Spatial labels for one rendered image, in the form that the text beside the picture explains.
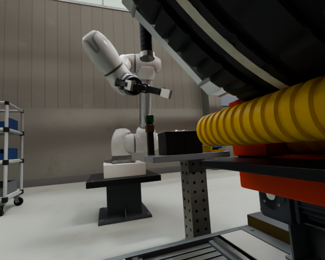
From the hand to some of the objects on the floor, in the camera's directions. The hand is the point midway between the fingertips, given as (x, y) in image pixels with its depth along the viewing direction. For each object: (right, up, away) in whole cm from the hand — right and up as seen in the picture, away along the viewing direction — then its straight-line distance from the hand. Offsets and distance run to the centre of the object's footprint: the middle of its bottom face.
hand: (150, 90), depth 61 cm
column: (+22, -70, +37) cm, 82 cm away
